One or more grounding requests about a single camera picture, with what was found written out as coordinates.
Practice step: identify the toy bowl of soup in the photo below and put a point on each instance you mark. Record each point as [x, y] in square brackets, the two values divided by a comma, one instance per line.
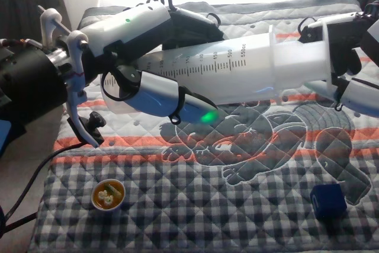
[108, 195]

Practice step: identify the grey quilt with printed bear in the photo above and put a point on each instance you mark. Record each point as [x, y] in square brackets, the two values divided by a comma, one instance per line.
[225, 182]

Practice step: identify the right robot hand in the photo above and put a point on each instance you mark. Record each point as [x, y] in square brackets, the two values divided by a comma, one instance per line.
[345, 48]

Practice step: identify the blue cube block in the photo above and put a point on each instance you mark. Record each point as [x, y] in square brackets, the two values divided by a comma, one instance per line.
[327, 201]

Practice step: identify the large translucent syringe barrel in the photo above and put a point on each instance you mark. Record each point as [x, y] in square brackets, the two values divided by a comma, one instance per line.
[207, 72]

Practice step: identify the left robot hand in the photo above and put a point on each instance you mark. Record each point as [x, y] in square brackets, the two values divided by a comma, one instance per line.
[130, 25]

